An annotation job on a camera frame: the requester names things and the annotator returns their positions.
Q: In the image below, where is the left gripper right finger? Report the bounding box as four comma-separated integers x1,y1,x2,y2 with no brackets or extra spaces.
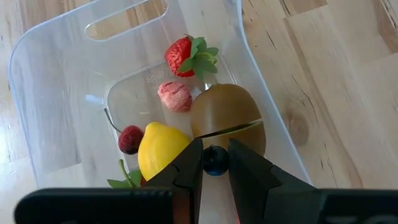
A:
229,138,323,224

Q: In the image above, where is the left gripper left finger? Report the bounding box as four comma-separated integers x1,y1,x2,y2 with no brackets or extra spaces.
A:
145,138,205,224

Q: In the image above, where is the dark plastic blueberry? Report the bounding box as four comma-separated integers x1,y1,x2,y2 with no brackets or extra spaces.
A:
202,145,231,177

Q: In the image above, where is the yellow plastic lemon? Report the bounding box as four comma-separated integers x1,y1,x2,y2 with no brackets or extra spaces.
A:
137,121,192,182

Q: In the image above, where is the red plastic strawberry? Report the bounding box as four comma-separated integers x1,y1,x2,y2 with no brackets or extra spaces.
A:
107,159,147,189
164,34,220,80

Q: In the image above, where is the dark red plastic cherry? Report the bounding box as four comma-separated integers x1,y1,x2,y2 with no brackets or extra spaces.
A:
104,107,145,156

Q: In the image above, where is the brown plastic kiwi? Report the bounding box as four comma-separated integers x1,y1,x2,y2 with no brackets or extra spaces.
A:
190,83,267,156

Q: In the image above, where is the pink plastic raspberry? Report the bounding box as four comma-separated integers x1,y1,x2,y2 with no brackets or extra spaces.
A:
157,81,193,113

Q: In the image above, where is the clear plastic tupperware container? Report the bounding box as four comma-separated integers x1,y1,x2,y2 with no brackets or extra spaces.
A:
7,0,313,189

